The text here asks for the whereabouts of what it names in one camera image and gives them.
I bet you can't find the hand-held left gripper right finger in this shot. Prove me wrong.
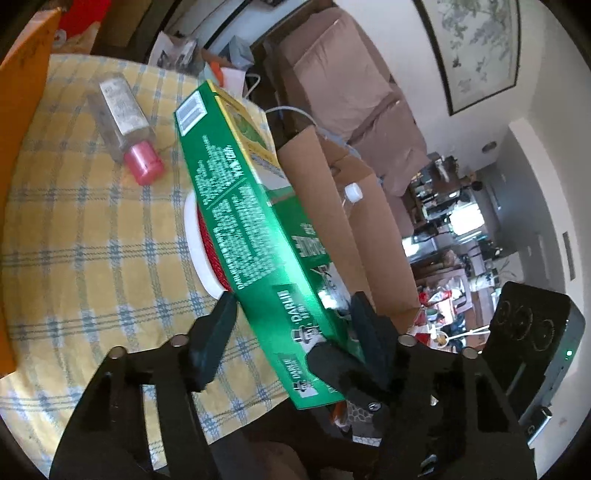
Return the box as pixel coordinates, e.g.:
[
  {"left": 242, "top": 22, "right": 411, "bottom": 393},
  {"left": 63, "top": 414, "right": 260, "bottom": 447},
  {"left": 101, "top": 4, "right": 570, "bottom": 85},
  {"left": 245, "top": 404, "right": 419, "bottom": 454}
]
[{"left": 348, "top": 291, "right": 539, "bottom": 480}]

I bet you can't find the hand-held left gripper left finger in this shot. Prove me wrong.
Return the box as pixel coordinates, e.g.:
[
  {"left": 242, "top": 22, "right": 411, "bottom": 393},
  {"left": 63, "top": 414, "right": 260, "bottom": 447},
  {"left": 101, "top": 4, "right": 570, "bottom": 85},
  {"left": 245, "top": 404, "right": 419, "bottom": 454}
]
[{"left": 48, "top": 291, "right": 239, "bottom": 480}]

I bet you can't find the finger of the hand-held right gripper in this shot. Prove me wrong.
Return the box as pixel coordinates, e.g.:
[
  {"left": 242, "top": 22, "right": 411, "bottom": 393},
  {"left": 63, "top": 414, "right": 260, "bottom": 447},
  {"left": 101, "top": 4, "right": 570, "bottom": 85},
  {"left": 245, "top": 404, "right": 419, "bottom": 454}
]
[{"left": 308, "top": 342, "right": 393, "bottom": 409}]

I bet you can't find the green carton box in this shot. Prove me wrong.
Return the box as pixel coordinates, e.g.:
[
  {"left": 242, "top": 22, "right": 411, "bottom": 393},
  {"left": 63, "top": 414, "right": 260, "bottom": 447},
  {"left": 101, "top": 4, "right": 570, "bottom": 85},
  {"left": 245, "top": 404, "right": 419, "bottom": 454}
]
[{"left": 174, "top": 79, "right": 371, "bottom": 411}]

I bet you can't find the orange cardboard box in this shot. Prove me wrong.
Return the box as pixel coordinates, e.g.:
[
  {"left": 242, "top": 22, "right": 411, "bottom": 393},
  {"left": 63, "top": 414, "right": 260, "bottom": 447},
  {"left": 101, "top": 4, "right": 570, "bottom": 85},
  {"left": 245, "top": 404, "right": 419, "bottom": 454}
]
[{"left": 0, "top": 7, "right": 63, "bottom": 376}]

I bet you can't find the red and white lint brush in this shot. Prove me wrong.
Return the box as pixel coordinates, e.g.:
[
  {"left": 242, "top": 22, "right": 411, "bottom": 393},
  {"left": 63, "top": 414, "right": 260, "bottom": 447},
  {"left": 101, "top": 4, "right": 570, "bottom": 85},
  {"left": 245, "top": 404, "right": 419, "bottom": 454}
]
[{"left": 184, "top": 191, "right": 234, "bottom": 299}]

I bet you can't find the brown cardboard box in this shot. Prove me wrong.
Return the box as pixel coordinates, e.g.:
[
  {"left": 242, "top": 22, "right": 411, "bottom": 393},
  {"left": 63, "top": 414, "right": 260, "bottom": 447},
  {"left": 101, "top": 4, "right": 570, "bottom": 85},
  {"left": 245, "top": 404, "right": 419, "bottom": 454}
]
[{"left": 276, "top": 127, "right": 422, "bottom": 334}]

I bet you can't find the yellow plaid tablecloth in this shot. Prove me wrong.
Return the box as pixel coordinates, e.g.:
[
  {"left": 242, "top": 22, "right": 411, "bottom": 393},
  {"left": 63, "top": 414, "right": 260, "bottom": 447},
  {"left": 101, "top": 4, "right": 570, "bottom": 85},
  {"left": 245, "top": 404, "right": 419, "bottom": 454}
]
[{"left": 0, "top": 53, "right": 301, "bottom": 468}]

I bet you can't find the clear bottle with pink cap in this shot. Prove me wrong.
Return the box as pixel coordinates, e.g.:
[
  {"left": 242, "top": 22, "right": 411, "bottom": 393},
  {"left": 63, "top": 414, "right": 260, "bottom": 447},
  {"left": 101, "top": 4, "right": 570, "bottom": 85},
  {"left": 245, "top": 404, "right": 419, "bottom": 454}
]
[{"left": 87, "top": 74, "right": 165, "bottom": 186}]

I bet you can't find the brown sofa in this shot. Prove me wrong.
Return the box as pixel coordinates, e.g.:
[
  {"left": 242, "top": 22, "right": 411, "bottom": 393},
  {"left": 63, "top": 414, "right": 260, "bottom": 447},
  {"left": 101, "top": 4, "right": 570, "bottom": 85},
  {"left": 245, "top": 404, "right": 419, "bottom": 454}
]
[{"left": 263, "top": 7, "right": 432, "bottom": 237}]

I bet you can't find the framed painting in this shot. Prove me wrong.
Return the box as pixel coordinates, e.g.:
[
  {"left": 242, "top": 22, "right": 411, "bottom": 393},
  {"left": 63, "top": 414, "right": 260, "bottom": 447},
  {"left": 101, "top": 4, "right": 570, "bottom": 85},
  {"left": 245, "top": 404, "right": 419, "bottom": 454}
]
[{"left": 412, "top": 0, "right": 521, "bottom": 116}]

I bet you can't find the white cable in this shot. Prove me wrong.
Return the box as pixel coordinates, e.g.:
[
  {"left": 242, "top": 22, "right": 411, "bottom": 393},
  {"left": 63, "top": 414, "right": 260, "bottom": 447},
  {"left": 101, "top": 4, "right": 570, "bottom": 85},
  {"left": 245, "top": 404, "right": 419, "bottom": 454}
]
[{"left": 245, "top": 74, "right": 363, "bottom": 160}]

